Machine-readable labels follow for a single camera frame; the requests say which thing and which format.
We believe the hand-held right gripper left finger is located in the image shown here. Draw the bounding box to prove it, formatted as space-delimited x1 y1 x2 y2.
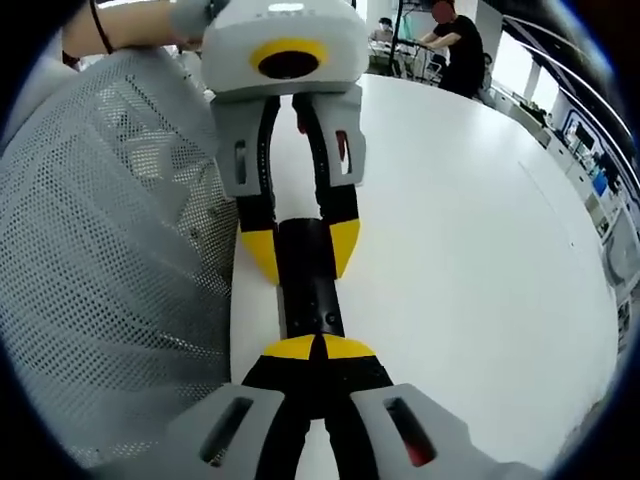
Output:
94 334 321 480

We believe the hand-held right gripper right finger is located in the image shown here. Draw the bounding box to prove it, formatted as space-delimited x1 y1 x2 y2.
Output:
322 335 544 480

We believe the black remote control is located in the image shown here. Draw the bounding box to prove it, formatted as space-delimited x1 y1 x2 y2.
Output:
276 218 347 339

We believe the person's left hand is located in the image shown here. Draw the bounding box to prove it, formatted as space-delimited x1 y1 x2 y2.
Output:
113 0 204 54

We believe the black monitor stand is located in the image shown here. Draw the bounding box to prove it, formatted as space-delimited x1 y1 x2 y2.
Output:
392 0 407 76

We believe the person's white shirt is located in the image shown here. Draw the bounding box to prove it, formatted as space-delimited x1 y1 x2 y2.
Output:
9 54 81 146

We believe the thin black cable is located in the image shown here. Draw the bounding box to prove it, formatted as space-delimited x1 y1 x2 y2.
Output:
89 0 116 54

